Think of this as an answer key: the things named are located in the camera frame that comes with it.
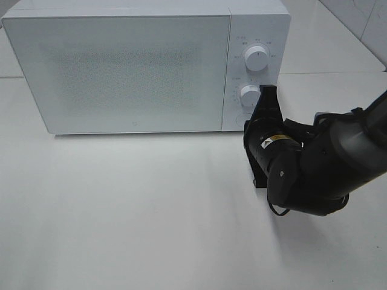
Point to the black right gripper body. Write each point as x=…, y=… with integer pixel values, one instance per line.
x=272, y=152

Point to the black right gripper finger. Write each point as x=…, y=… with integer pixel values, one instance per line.
x=267, y=105

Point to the white timer knob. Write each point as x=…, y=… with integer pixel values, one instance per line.
x=249, y=95

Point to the round white door button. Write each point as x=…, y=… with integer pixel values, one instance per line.
x=242, y=118

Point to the white microwave door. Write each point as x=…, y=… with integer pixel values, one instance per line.
x=122, y=75

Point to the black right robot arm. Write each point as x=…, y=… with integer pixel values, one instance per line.
x=314, y=168

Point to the upper white power knob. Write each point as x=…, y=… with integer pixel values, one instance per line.
x=256, y=57

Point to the white microwave oven body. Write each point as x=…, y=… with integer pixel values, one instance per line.
x=250, y=22

